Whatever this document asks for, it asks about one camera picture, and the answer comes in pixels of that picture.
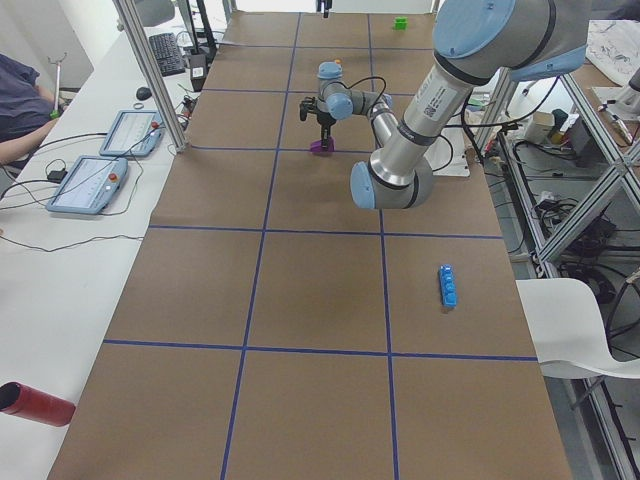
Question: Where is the black computer mouse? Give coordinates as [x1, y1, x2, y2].
[136, 87, 152, 101]

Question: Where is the blue teach pendant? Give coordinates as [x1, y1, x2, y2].
[46, 156, 128, 215]
[99, 110, 163, 157]

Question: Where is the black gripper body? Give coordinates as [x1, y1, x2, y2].
[317, 111, 336, 128]

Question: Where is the black keyboard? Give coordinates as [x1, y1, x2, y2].
[148, 33, 185, 77]

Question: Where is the red cylinder tube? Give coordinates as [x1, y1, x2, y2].
[1, 382, 76, 427]

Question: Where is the purple trapezoid block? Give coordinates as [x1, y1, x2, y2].
[309, 138, 335, 155]

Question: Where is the white camera pedestal column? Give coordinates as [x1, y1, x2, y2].
[426, 128, 470, 177]

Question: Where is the far blue teach pendant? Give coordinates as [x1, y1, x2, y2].
[99, 110, 163, 157]

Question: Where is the seated person dark shirt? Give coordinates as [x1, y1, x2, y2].
[1, 54, 63, 171]

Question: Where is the long blue four-stud block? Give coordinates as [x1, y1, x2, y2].
[438, 264, 458, 308]

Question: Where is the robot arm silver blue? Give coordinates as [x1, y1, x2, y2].
[309, 0, 591, 209]

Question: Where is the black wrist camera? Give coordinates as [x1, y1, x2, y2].
[299, 97, 320, 122]

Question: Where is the aluminium frame post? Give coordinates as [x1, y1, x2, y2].
[113, 0, 187, 153]

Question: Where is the green double block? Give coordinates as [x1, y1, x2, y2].
[393, 16, 408, 30]

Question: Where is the white chair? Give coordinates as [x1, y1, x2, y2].
[516, 278, 639, 380]

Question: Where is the near blue teach pendant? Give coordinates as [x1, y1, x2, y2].
[46, 156, 128, 215]

